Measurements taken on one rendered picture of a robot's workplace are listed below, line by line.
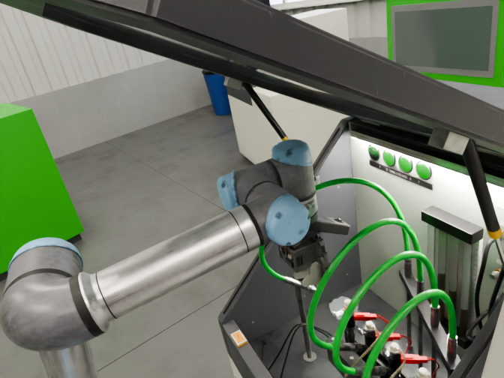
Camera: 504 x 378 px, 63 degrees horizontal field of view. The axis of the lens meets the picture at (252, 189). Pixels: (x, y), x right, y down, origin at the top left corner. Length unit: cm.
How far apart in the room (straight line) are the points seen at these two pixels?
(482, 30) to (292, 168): 281
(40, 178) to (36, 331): 339
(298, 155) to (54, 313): 47
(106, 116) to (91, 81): 60
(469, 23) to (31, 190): 370
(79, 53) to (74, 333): 672
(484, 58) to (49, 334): 326
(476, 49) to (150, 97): 549
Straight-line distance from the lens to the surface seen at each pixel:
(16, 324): 68
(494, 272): 106
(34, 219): 408
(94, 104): 730
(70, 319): 63
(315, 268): 93
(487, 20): 344
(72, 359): 85
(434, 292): 84
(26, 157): 395
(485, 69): 350
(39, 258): 75
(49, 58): 715
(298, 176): 79
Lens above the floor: 186
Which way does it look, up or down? 26 degrees down
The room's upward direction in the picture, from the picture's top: 12 degrees counter-clockwise
